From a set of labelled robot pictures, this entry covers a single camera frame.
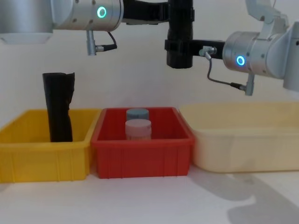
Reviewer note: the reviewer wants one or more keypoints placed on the black cylindrical tube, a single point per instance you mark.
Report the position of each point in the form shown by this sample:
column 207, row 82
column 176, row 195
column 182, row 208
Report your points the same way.
column 180, row 58

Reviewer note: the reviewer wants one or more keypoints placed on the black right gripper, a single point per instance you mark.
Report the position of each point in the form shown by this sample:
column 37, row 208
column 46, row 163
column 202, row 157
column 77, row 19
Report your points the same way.
column 196, row 47

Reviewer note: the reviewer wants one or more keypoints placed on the white table cloth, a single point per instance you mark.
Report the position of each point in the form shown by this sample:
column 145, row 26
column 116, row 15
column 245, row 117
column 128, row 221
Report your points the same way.
column 140, row 203

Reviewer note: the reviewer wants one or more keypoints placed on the jar with pink lid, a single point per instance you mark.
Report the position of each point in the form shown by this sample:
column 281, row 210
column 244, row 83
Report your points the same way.
column 138, row 127

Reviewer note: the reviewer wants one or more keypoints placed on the red plastic bin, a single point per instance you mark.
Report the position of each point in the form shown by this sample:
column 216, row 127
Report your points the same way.
column 140, row 158

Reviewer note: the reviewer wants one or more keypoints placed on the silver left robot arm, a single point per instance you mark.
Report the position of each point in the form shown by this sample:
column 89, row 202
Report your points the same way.
column 77, row 14

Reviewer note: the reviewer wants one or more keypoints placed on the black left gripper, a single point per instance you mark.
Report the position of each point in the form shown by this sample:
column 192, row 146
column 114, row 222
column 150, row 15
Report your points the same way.
column 142, row 11

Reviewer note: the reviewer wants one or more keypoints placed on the black rolled bag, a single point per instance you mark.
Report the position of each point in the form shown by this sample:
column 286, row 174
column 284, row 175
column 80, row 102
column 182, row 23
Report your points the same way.
column 59, row 105

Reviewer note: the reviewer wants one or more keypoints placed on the jar with blue lid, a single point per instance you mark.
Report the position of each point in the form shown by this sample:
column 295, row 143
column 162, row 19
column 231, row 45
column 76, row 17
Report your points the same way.
column 137, row 114

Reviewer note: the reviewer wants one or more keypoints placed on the yellow plastic bin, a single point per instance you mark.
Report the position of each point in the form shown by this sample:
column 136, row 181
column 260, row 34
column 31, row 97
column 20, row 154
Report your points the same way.
column 30, row 161

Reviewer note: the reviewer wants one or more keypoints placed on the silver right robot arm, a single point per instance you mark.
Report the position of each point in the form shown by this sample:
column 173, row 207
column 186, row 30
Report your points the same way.
column 257, row 53

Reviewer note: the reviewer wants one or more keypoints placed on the cream plastic basin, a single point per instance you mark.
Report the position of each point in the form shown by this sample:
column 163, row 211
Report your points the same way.
column 245, row 151

